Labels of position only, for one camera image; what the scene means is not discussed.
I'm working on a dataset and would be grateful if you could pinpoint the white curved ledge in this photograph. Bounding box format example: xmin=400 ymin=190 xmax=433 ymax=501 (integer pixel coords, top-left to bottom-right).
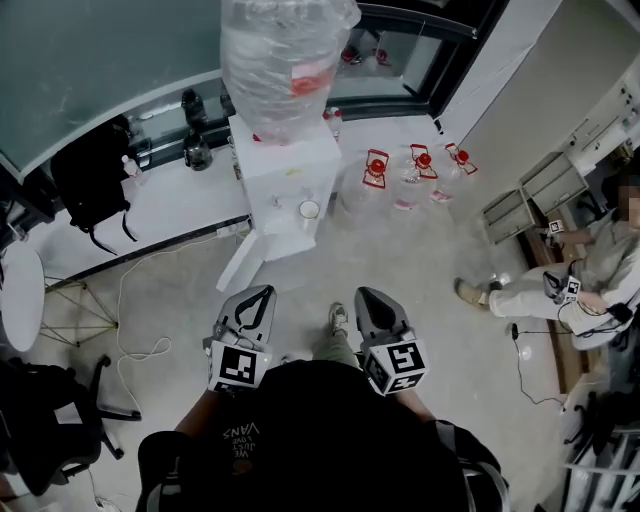
xmin=18 ymin=98 xmax=254 ymax=292

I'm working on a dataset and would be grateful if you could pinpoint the white water dispenser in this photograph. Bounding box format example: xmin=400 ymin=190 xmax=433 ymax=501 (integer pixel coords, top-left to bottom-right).
xmin=215 ymin=111 xmax=343 ymax=295

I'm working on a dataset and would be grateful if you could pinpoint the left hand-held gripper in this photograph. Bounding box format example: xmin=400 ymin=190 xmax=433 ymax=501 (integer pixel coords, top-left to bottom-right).
xmin=201 ymin=284 xmax=278 ymax=398

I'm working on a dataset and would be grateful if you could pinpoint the black office chair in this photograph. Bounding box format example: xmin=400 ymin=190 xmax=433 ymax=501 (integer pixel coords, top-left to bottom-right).
xmin=564 ymin=389 xmax=640 ymax=452
xmin=0 ymin=353 xmax=144 ymax=497

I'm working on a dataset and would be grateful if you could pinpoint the clear jug red cap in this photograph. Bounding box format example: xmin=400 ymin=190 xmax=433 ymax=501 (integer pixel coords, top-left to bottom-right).
xmin=340 ymin=148 xmax=394 ymax=215
xmin=392 ymin=143 xmax=442 ymax=212
xmin=431 ymin=141 xmax=480 ymax=205

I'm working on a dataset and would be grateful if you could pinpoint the person's left forearm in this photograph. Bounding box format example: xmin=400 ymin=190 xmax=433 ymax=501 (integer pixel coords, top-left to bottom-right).
xmin=171 ymin=386 xmax=237 ymax=442

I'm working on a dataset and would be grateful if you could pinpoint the black window frame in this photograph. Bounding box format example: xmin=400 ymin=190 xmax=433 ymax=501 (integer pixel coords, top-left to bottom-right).
xmin=323 ymin=0 xmax=507 ymax=122

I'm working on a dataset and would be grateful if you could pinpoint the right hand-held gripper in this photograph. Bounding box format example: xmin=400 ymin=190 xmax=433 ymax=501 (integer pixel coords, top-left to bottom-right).
xmin=353 ymin=286 xmax=431 ymax=397

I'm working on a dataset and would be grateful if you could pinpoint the person's black shirt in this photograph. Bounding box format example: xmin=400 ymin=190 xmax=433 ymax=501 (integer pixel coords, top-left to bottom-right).
xmin=136 ymin=359 xmax=512 ymax=512

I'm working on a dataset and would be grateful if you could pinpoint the person's right forearm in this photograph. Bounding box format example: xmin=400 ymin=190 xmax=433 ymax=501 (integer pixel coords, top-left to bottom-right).
xmin=398 ymin=389 xmax=437 ymax=425

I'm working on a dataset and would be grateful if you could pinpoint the white cable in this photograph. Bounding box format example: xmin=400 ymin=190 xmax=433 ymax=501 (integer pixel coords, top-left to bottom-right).
xmin=114 ymin=233 xmax=222 ymax=417

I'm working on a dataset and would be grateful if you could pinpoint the large plastic-wrapped water bottle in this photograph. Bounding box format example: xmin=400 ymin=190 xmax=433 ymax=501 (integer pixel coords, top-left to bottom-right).
xmin=219 ymin=0 xmax=362 ymax=147

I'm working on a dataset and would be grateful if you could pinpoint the round white side table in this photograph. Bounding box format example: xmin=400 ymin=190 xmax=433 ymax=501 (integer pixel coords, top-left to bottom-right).
xmin=0 ymin=246 xmax=121 ymax=354

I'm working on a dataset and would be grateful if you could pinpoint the white metal rack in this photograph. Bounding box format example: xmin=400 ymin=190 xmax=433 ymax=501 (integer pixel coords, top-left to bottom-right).
xmin=561 ymin=423 xmax=640 ymax=512

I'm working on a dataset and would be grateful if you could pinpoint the dark glass pot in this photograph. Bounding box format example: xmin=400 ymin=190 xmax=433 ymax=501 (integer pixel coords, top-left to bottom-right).
xmin=181 ymin=128 xmax=215 ymax=173

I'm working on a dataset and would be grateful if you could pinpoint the white drawer cabinet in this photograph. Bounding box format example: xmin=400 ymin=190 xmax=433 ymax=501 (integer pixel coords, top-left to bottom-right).
xmin=481 ymin=149 xmax=592 ymax=247

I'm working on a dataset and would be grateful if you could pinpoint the person's right shoe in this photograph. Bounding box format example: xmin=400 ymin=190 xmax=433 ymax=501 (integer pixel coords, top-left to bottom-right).
xmin=328 ymin=301 xmax=350 ymax=338

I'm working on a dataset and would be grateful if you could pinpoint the black backpack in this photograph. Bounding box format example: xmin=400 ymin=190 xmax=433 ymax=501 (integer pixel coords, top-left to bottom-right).
xmin=49 ymin=121 xmax=140 ymax=257

